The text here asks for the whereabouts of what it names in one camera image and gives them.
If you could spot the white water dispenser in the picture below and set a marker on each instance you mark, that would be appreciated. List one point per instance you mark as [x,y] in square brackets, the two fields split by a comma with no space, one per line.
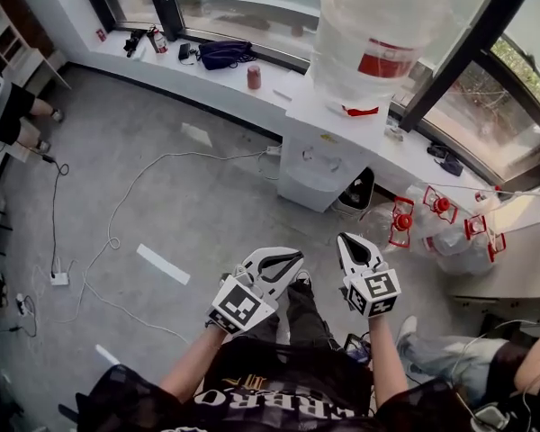
[324,124]

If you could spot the white wall socket strip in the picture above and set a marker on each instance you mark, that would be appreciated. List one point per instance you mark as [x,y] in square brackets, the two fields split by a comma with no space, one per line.
[273,150]

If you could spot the short white tape strip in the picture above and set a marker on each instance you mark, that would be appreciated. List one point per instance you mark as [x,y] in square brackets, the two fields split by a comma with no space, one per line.
[106,354]

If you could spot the small red box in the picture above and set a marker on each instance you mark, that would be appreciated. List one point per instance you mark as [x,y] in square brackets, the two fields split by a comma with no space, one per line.
[101,35]

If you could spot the white wooden shelf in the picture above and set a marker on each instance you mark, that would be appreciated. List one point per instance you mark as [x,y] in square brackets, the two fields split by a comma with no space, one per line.
[13,47]

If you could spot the red can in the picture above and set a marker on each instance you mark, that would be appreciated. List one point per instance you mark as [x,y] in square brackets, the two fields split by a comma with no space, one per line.
[254,78]

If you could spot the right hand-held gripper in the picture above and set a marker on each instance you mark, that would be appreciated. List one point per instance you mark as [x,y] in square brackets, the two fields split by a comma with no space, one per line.
[372,291]

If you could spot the white trash bin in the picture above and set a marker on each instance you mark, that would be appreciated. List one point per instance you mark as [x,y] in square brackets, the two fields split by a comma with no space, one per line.
[356,194]

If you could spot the person's left forearm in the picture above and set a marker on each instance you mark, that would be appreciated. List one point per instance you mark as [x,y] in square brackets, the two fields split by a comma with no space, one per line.
[190,367]

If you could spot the white power strip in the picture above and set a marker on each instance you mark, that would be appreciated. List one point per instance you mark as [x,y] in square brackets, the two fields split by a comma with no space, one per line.
[59,279]

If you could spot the red label spray bottle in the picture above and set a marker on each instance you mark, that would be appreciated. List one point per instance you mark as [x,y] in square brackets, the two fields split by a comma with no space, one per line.
[158,41]

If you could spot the large clear water jug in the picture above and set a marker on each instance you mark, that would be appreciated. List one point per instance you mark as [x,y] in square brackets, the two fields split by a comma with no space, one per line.
[378,29]

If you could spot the person's black trouser legs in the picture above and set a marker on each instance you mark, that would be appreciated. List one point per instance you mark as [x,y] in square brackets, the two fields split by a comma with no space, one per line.
[308,317]

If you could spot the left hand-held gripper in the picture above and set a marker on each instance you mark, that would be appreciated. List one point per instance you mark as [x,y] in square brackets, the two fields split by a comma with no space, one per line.
[240,306]

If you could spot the black power adapter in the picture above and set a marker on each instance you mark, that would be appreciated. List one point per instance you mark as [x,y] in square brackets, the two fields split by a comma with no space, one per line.
[184,51]

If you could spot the person's right forearm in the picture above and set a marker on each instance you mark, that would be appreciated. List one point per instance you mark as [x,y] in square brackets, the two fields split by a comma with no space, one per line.
[387,358]

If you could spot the black camera device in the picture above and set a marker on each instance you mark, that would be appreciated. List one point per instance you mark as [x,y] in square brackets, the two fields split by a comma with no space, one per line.
[132,42]

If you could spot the person's black printed shirt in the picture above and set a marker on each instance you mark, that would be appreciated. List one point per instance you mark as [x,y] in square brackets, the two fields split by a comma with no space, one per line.
[270,389]

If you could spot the dark purple bag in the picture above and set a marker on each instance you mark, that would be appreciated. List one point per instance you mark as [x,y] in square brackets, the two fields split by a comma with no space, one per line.
[222,54]

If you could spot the person's shoe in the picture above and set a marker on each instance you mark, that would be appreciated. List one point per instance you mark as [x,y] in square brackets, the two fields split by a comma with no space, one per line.
[303,277]

